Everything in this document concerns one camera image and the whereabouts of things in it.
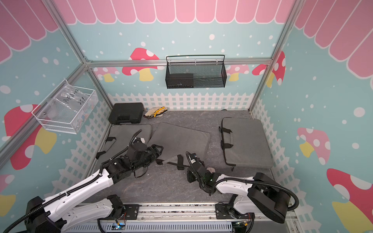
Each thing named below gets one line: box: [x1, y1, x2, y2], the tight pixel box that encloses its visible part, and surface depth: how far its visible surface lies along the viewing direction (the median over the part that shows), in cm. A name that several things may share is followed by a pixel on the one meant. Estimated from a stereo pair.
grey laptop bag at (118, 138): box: [95, 124, 152, 168], surface depth 102 cm
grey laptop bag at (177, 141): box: [148, 122, 211, 170], surface depth 99 cm
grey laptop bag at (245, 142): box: [218, 116, 274, 172], surface depth 99 cm
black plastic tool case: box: [108, 102, 144, 125], surface depth 114 cm
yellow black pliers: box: [153, 106, 168, 118], surface depth 122 cm
